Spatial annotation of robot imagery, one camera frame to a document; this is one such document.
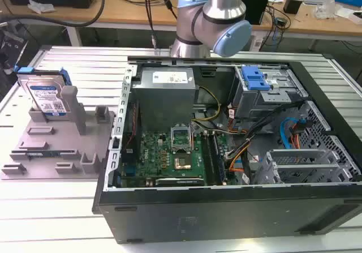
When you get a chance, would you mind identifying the hard disk in blue carrier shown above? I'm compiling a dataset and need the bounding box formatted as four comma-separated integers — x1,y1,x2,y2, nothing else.
13,66,71,121

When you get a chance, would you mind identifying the metal socket cover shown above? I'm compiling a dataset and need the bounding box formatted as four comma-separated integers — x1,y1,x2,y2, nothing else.
169,122,192,134

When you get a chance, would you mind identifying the CPU socket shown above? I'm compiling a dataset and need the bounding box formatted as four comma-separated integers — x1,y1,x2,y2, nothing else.
169,122,192,155

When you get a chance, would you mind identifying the grey power supply unit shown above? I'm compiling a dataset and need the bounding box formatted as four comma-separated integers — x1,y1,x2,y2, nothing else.
130,67,197,127

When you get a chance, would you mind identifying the green motherboard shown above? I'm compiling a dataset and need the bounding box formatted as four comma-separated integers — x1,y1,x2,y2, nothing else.
120,130,209,186

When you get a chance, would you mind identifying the chipset with brown die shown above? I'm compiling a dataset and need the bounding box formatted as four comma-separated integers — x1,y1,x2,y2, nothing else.
174,156,193,170

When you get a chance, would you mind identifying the black RAM slot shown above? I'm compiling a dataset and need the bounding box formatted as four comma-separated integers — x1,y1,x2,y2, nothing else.
204,132,227,185

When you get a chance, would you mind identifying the black graphics card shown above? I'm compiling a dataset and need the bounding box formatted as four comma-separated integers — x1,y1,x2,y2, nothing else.
154,177,204,187

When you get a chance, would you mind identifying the blue drive bay latch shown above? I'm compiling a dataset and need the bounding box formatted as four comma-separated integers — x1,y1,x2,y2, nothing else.
241,65,272,92

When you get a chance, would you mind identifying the grey metal drive cage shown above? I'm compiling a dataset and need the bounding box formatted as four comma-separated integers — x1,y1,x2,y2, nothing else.
229,65,309,121

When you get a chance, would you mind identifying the black open PC case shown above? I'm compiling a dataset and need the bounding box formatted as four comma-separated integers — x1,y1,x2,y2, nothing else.
92,55,362,245

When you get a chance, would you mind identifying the wooden workbench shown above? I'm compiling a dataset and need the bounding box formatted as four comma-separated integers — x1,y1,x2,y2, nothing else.
0,0,362,36

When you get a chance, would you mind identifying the grey plastic parts rack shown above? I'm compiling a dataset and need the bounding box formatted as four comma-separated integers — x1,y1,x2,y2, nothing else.
0,85,118,181

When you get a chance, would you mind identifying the black desktop tower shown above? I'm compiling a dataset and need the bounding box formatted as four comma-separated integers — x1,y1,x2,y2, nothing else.
242,0,270,25

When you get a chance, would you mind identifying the RAM stick in rack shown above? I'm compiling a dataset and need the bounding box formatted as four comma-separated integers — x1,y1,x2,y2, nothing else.
25,150,75,157

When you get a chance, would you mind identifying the small black cube device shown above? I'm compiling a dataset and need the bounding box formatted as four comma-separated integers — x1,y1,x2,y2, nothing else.
283,0,303,14

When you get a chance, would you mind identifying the yellow black power wire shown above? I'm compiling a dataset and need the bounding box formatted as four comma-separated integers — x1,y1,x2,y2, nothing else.
192,85,221,122

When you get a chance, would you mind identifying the orange wire bundle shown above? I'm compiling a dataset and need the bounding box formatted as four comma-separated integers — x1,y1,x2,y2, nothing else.
226,139,252,174

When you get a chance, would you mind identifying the blue SATA wire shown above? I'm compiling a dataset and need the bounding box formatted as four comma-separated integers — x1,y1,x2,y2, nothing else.
279,117,308,155

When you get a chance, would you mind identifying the thin black hanging cable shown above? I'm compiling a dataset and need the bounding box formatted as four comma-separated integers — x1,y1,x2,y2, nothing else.
144,0,178,50

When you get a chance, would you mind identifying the silver disk bay bracket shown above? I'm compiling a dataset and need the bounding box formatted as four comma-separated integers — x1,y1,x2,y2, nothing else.
257,148,354,185

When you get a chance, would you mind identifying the thick black cable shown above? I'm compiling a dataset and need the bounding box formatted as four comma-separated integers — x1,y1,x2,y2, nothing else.
0,0,106,28

